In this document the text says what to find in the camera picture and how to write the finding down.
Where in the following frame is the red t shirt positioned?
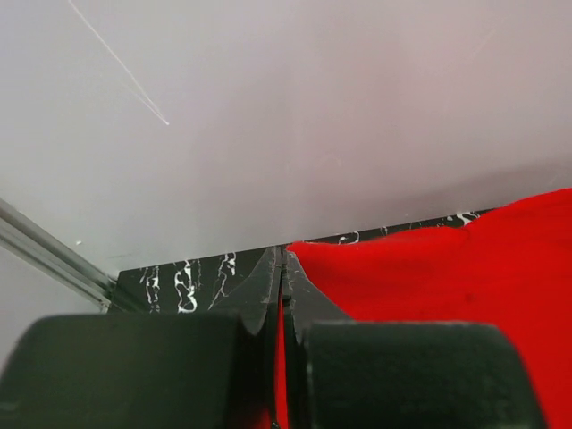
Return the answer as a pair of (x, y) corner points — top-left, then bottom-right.
(289, 189), (571, 428)

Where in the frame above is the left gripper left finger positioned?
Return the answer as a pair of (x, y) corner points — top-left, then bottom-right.
(1, 248), (282, 428)

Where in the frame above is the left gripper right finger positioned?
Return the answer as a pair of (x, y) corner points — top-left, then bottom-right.
(282, 251), (548, 428)

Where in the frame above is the left aluminium frame post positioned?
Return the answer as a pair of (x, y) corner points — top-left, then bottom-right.
(1, 200), (114, 311)

